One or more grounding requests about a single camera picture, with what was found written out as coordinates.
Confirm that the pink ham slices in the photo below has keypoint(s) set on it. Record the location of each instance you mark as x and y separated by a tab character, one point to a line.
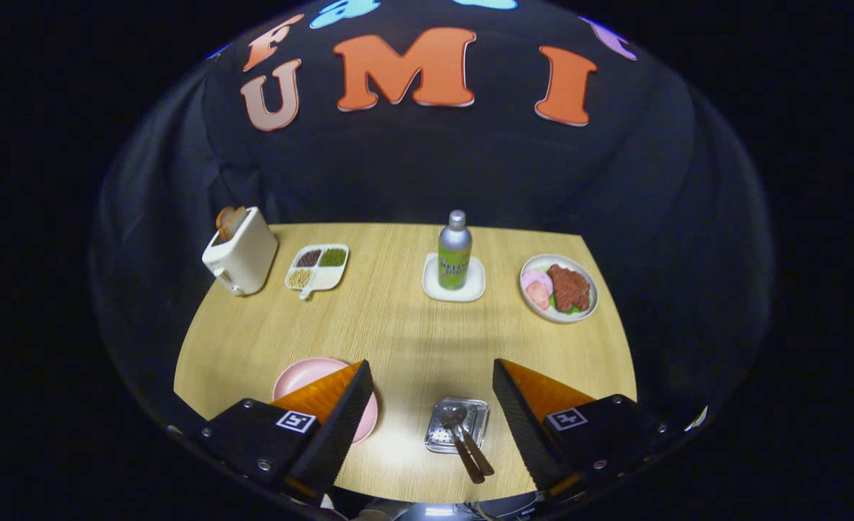
535	288

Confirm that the white panel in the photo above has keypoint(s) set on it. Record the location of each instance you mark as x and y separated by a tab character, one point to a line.
697	420

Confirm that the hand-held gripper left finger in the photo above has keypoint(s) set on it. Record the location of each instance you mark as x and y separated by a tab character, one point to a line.
336	427

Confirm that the cream toaster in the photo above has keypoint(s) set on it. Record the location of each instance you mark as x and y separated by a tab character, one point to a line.
246	253

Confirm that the black backdrop cloth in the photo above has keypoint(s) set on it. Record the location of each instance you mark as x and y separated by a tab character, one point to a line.
398	166

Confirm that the white divided dish with beans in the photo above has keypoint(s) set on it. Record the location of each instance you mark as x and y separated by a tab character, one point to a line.
318	268

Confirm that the green label soda bottle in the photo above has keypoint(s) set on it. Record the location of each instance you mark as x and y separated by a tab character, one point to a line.
454	253

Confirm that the brown toast slices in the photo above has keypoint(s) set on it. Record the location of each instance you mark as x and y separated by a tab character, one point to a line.
230	222

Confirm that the pink round plate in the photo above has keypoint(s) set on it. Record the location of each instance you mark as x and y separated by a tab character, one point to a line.
300	373

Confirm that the white square coaster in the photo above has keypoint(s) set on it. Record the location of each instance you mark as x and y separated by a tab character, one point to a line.
478	293

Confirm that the red meat piece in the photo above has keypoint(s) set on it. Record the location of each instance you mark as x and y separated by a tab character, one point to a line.
569	288

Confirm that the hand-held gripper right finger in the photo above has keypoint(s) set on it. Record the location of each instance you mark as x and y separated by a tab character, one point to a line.
525	427

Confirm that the round white food plate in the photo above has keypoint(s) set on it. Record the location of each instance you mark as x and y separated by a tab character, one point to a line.
568	317

